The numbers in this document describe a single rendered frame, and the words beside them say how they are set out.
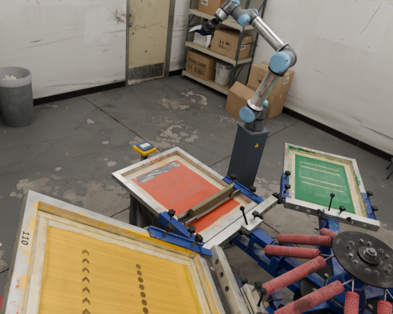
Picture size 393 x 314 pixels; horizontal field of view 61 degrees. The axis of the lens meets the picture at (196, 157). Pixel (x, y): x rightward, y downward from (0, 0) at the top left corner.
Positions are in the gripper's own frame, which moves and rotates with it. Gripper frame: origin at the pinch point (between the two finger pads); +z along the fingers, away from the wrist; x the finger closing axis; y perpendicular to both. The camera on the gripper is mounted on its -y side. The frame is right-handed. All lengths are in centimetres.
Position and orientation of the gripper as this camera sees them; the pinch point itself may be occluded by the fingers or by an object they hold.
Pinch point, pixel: (196, 40)
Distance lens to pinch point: 229.9
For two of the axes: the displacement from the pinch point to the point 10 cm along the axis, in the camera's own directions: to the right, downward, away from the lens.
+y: 1.5, -2.7, 9.5
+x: -7.0, -7.1, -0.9
